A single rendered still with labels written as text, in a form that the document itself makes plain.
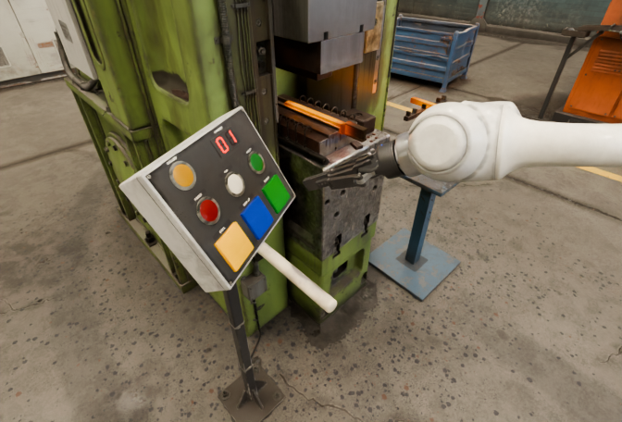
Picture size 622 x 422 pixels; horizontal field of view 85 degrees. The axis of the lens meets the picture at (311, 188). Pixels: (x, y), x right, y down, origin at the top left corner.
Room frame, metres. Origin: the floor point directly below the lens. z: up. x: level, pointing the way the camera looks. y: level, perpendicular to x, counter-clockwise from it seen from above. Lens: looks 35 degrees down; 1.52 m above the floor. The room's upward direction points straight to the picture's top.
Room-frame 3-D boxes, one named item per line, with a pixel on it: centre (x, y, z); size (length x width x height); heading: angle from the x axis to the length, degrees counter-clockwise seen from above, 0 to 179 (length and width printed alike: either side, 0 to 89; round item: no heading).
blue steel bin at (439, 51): (4.97, -1.51, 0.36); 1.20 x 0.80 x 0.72; 49
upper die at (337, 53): (1.25, 0.05, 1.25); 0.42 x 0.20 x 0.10; 44
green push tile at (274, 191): (0.70, 0.09, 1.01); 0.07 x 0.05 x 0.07; 159
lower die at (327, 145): (1.25, 0.05, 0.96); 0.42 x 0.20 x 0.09; 44
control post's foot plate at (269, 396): (0.66, 0.25, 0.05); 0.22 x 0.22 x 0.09; 44
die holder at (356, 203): (1.30, 0.01, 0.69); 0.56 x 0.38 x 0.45; 44
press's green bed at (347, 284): (1.30, 0.01, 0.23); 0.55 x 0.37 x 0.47; 44
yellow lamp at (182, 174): (0.55, 0.24, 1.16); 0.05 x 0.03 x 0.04; 134
